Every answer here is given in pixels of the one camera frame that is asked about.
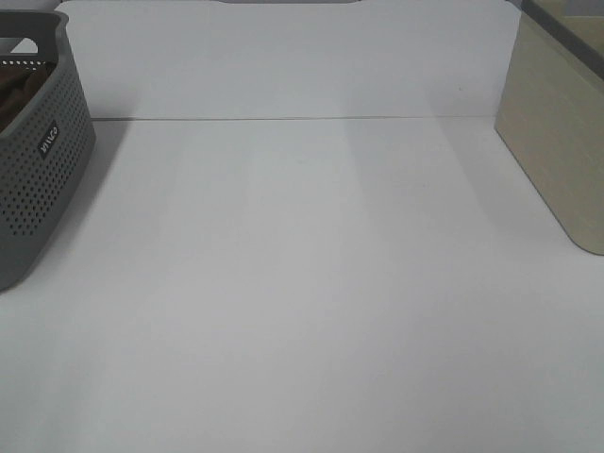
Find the brown microfibre towel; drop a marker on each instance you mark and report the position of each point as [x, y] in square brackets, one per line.
[18, 87]

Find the grey perforated plastic basket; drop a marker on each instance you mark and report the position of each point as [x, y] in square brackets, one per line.
[46, 148]

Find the beige plastic bin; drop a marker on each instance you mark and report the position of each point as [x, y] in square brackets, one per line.
[550, 114]

